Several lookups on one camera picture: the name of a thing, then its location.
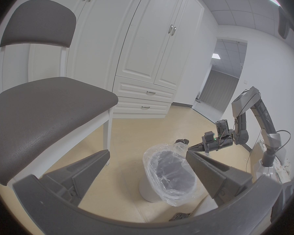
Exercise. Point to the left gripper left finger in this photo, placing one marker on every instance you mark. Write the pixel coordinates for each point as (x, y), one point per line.
(88, 175)

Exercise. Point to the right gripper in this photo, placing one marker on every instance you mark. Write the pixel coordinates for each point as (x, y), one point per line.
(220, 144)

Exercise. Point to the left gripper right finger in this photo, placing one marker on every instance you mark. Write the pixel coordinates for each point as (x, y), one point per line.
(218, 177)

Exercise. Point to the clear plastic bag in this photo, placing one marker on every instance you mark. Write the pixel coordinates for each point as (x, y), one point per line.
(152, 155)

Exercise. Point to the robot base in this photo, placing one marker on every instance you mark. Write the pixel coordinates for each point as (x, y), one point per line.
(208, 204)

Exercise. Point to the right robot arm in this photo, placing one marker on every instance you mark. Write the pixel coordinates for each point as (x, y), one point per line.
(241, 126)

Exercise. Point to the crumpled black plastic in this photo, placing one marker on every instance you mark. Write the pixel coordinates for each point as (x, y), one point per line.
(182, 141)

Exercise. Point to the grey curtain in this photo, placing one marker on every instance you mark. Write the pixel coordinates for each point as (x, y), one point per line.
(218, 92)

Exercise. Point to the white chair dark grey seat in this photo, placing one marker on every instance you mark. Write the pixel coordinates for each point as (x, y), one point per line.
(51, 106)

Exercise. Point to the ceiling light panel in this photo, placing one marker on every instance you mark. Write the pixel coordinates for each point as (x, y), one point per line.
(216, 56)

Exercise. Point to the white wardrobe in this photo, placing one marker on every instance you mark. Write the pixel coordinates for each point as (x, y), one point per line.
(142, 45)

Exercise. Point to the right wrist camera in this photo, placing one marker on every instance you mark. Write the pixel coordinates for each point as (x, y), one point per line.
(208, 136)

